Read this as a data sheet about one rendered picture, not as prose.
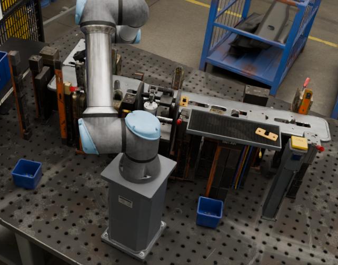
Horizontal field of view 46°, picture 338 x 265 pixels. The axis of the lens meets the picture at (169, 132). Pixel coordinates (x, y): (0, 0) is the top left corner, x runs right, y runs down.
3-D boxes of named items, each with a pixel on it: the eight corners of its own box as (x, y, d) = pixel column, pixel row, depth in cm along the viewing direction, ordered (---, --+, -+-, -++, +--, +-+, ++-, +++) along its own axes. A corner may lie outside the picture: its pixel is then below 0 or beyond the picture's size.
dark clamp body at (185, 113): (189, 166, 205) (201, 107, 180) (185, 185, 195) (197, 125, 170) (168, 162, 206) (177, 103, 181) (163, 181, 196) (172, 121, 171)
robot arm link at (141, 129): (160, 160, 135) (165, 130, 127) (121, 161, 133) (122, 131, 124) (156, 136, 144) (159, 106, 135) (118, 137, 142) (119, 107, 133)
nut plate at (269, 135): (278, 135, 158) (278, 133, 157) (275, 141, 155) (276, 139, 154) (258, 128, 160) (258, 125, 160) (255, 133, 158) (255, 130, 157)
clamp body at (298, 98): (292, 138, 231) (314, 87, 207) (294, 155, 220) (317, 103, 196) (274, 135, 232) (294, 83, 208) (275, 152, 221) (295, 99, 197)
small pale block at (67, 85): (75, 139, 211) (71, 81, 187) (72, 143, 208) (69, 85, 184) (69, 138, 211) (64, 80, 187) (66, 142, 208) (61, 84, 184)
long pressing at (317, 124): (326, 116, 201) (327, 114, 200) (331, 145, 184) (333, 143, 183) (61, 65, 210) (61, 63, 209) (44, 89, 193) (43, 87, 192)
